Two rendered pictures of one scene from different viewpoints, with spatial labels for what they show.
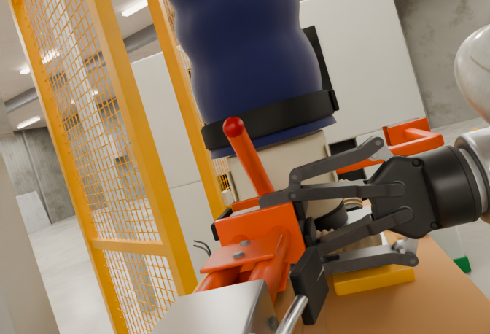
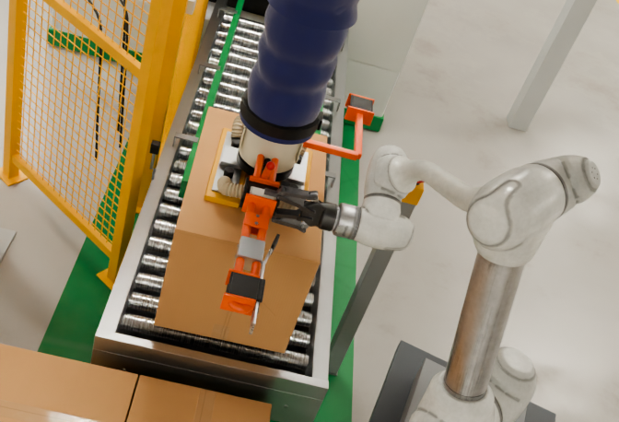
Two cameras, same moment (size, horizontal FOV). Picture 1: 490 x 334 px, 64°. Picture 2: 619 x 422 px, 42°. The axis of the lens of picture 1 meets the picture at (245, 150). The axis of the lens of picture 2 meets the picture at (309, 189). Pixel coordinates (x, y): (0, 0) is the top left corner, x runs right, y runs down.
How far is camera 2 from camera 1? 1.74 m
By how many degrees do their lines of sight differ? 40
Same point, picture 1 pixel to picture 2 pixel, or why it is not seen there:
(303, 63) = (314, 111)
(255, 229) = (259, 203)
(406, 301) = (295, 233)
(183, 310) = (245, 243)
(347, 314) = (271, 228)
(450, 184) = (326, 222)
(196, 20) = (275, 72)
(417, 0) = not seen: outside the picture
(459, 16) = not seen: outside the picture
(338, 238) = (285, 215)
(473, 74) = (371, 171)
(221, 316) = (256, 251)
